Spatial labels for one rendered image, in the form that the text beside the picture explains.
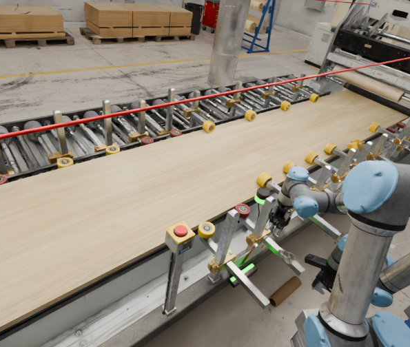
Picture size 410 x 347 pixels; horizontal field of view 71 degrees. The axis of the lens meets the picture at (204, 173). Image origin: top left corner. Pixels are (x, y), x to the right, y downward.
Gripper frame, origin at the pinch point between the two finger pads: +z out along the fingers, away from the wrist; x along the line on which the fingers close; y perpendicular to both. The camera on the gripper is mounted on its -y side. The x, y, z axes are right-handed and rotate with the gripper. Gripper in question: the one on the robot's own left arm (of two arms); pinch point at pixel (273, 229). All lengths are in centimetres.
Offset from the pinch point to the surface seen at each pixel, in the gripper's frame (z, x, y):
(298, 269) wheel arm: 14.7, 17.4, 0.3
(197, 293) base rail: 30.7, -17.6, 29.0
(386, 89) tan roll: -7, 33, -262
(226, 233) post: -5.2, -15.1, 20.0
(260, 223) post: 3.8, -7.0, -3.6
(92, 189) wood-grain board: 11, -88, 24
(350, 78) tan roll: -3, -5, -276
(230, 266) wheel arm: 16.6, -9.7, 16.8
